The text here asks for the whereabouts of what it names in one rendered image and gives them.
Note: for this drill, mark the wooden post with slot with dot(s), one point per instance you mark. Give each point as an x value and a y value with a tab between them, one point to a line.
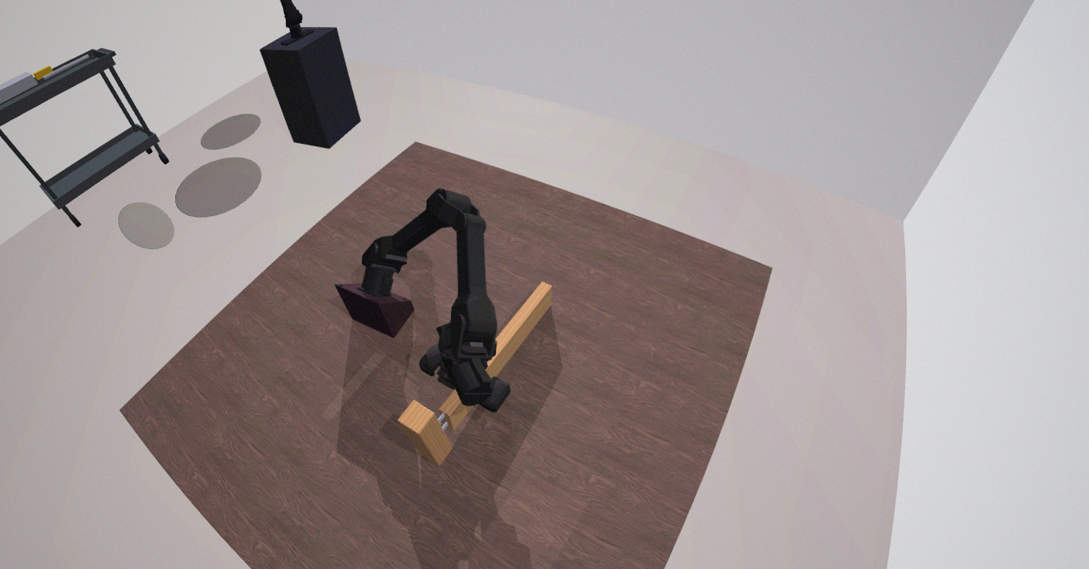
424	430

